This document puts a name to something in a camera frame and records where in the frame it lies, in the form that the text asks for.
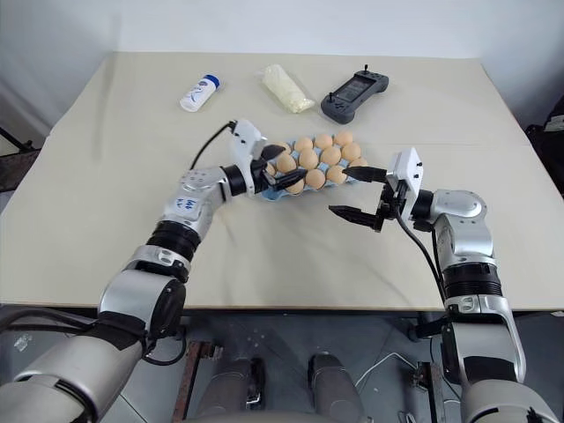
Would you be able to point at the black bag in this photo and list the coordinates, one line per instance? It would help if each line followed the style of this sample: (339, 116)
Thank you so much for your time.
(548, 145)

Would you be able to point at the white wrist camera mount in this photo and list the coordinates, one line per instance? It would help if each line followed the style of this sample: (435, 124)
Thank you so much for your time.
(245, 142)
(407, 172)

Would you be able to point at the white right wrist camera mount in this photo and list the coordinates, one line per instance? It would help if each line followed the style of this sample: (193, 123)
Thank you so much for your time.
(407, 172)

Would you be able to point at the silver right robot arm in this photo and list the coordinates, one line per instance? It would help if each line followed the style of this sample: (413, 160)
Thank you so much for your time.
(467, 238)

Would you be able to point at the dark metal stand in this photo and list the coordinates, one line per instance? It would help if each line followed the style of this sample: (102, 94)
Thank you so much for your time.
(17, 154)

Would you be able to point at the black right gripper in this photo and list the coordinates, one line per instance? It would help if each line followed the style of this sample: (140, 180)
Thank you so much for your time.
(390, 202)

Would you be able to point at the brown egg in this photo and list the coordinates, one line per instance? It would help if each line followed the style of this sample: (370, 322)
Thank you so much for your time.
(270, 169)
(304, 143)
(294, 187)
(359, 162)
(315, 178)
(331, 154)
(324, 141)
(351, 151)
(287, 146)
(336, 173)
(308, 157)
(286, 164)
(343, 138)

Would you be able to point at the dark rounded grey shape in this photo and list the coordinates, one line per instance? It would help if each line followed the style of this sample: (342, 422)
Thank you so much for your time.
(238, 388)
(331, 385)

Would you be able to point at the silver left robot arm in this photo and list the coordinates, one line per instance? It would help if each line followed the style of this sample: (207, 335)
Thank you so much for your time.
(132, 295)

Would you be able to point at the rusty metal bar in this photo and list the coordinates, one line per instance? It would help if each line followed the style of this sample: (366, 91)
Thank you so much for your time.
(426, 385)
(192, 374)

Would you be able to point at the clear bag of white grains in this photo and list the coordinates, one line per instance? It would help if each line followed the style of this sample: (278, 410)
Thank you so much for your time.
(285, 88)

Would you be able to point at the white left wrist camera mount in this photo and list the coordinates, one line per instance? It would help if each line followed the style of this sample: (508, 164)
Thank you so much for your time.
(245, 142)

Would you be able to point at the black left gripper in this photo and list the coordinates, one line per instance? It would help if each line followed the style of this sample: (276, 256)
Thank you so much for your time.
(260, 172)

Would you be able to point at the grey handheld controller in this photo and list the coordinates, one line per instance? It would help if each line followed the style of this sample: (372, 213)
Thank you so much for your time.
(354, 93)

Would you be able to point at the blue egg tray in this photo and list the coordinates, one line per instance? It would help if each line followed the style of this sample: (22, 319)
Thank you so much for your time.
(328, 166)

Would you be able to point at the white bottle with blue cap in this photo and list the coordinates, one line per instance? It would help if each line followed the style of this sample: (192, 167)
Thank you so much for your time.
(199, 93)

